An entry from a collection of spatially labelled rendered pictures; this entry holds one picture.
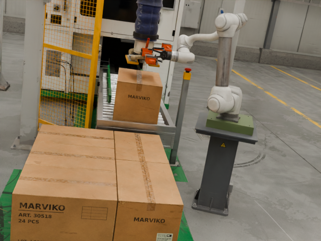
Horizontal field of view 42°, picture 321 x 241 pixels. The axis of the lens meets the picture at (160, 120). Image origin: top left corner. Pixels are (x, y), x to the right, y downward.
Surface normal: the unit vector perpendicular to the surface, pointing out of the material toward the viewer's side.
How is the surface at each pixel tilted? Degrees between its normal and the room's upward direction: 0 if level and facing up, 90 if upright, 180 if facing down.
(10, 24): 90
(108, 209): 90
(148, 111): 90
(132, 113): 90
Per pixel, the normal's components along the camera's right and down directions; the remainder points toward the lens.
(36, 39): 0.13, 0.31
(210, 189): -0.18, 0.28
